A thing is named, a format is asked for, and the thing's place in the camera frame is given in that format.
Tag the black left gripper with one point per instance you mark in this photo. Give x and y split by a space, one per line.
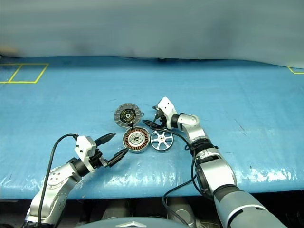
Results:
96 161

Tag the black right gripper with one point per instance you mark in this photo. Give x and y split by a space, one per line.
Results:
161 120

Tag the silver spoked rotor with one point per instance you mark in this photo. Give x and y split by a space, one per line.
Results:
161 140

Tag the silver motor housing copper windings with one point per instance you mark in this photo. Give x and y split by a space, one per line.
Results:
135 140

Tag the round hinged motor lid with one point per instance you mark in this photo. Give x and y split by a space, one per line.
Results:
126 115

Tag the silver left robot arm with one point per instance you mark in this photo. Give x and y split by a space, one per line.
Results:
55 183

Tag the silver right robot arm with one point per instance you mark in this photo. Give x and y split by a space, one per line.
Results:
213 166

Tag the blue plastic table cover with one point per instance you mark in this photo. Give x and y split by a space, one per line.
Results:
71 107

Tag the grey robot torso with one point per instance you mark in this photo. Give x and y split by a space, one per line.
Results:
133 223

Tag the dark rounded shape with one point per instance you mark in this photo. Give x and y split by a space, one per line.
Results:
181 210

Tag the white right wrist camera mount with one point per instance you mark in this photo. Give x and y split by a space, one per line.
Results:
167 105

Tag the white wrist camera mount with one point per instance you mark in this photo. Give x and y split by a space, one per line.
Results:
83 145
167 105

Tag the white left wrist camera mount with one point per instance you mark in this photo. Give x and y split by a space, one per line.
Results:
83 145

